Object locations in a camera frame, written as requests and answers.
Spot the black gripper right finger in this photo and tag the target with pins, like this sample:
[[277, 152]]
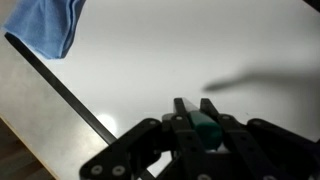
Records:
[[267, 151]]

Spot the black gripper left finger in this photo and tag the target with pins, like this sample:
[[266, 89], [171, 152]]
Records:
[[129, 157]]

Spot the green white marker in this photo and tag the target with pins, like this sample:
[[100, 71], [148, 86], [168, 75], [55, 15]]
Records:
[[209, 132]]

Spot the black framed whiteboard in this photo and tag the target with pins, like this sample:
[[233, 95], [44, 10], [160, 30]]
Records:
[[131, 58]]

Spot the blue cloth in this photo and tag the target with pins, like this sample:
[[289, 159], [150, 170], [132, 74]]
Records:
[[47, 27]]

